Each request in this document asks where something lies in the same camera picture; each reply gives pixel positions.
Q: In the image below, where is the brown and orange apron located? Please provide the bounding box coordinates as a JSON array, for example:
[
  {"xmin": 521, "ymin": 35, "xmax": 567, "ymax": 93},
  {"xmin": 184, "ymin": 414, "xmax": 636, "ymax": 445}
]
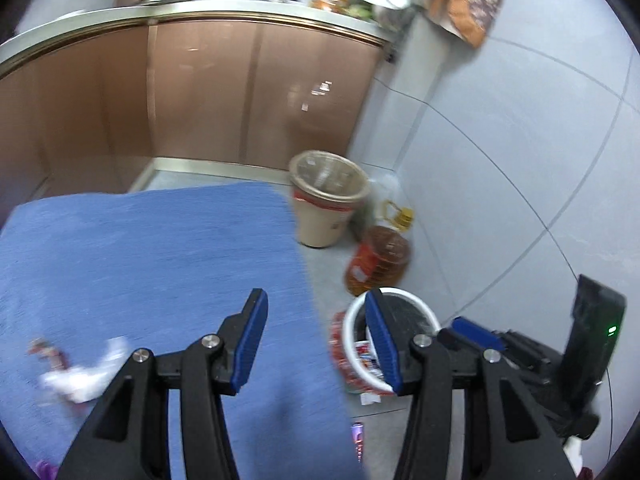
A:
[{"xmin": 422, "ymin": 0, "xmax": 511, "ymax": 46}]

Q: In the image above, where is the cooking oil bottle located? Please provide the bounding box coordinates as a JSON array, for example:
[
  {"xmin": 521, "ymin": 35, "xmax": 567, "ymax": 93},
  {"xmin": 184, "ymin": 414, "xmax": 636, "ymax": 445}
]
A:
[{"xmin": 342, "ymin": 200, "xmax": 415, "ymax": 297}]

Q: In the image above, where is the bag of green vegetables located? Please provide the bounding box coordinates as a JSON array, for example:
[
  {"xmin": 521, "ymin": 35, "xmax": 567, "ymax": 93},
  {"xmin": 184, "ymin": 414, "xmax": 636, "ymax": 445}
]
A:
[{"xmin": 350, "ymin": 2, "xmax": 416, "ymax": 28}]

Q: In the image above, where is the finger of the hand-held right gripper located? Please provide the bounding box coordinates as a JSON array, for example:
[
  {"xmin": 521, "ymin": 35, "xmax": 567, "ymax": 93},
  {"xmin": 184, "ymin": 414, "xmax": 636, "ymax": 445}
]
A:
[{"xmin": 437, "ymin": 316, "xmax": 505, "ymax": 360}]

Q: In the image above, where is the blue towel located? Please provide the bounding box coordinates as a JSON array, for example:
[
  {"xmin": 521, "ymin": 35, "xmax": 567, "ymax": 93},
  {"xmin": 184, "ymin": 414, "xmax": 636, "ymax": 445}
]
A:
[{"xmin": 0, "ymin": 182, "xmax": 368, "ymax": 480}]

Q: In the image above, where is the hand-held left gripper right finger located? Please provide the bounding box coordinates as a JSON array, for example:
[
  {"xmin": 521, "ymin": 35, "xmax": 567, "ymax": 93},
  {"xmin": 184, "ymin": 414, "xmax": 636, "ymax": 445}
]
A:
[{"xmin": 364, "ymin": 289, "xmax": 576, "ymax": 480}]

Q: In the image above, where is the brown wrapper piece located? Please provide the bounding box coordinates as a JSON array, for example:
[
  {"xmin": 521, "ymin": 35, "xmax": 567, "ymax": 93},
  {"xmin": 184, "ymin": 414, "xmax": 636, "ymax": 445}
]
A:
[{"xmin": 27, "ymin": 338, "xmax": 71, "ymax": 371}]

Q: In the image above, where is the clear plastic bottle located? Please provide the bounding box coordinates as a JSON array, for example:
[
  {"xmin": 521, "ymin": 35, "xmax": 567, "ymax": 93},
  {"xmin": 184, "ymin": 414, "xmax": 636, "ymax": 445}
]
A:
[{"xmin": 357, "ymin": 172, "xmax": 403, "ymax": 233}]

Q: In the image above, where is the white tissue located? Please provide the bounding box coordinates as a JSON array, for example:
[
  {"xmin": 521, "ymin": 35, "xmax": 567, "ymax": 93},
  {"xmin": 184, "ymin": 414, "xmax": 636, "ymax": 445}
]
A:
[{"xmin": 40, "ymin": 336, "xmax": 128, "ymax": 403}]

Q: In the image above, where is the beige bin with plastic liner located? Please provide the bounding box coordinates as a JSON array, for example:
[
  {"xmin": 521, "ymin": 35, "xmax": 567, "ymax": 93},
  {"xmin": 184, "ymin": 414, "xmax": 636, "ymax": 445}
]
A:
[{"xmin": 289, "ymin": 150, "xmax": 372, "ymax": 248}]

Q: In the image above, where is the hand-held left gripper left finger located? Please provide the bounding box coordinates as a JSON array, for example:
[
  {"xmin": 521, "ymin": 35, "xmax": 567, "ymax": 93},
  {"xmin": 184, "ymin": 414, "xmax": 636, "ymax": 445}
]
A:
[{"xmin": 57, "ymin": 287, "xmax": 269, "ymax": 480}]

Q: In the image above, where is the white kitchen countertop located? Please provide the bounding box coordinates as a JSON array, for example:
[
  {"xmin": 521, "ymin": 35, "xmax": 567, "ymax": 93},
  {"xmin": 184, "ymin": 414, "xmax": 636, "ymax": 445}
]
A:
[{"xmin": 0, "ymin": 0, "xmax": 401, "ymax": 76}]

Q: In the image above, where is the white-rimmed black bin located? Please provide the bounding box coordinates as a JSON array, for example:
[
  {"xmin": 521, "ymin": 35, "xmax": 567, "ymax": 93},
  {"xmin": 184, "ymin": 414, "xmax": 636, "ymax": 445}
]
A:
[{"xmin": 345, "ymin": 287, "xmax": 442, "ymax": 396}]

